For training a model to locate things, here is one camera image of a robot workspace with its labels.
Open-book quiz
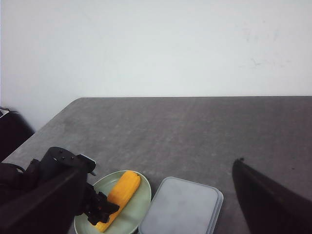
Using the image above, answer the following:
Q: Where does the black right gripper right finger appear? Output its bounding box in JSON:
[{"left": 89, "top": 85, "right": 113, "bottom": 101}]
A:
[{"left": 232, "top": 159, "right": 312, "bottom": 234}]

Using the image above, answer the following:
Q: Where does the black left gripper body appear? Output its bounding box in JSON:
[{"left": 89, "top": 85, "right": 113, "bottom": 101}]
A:
[{"left": 39, "top": 147, "right": 89, "bottom": 215}]

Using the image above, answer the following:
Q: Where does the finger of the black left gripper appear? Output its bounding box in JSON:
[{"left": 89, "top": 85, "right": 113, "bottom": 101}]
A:
[{"left": 84, "top": 184, "right": 119, "bottom": 225}]

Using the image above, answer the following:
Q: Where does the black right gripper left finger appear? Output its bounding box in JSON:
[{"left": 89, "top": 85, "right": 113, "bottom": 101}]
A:
[{"left": 0, "top": 169, "right": 85, "bottom": 234}]

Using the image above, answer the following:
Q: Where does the yellow corn cob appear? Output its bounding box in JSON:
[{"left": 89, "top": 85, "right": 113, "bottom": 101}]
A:
[{"left": 95, "top": 171, "right": 141, "bottom": 233}]

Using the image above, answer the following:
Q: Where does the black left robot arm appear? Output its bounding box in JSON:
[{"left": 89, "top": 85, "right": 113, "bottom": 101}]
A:
[{"left": 0, "top": 147, "right": 119, "bottom": 230}]

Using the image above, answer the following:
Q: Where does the black object beside table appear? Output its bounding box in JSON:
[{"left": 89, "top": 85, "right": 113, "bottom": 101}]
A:
[{"left": 0, "top": 107, "right": 35, "bottom": 162}]

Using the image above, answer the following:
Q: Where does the silver digital kitchen scale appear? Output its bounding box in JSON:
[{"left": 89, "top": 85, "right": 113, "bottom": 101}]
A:
[{"left": 138, "top": 176, "right": 224, "bottom": 234}]

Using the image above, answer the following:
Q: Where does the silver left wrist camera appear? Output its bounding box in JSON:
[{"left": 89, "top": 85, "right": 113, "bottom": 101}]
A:
[{"left": 77, "top": 154, "right": 96, "bottom": 176}]

